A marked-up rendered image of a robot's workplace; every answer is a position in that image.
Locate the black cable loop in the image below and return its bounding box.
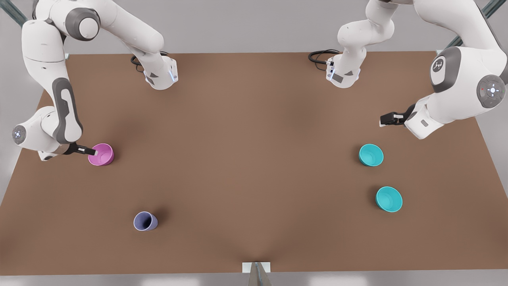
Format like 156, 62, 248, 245
308, 49, 342, 72
131, 51, 169, 74

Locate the pink bowl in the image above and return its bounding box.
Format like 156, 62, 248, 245
88, 143, 115, 166

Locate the silver frame post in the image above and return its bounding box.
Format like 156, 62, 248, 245
242, 261, 271, 286
444, 0, 508, 50
0, 0, 29, 27

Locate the teal bowl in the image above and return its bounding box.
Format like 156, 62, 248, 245
359, 144, 384, 167
376, 186, 403, 213

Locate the lavender blue cup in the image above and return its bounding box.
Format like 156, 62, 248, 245
133, 211, 158, 232

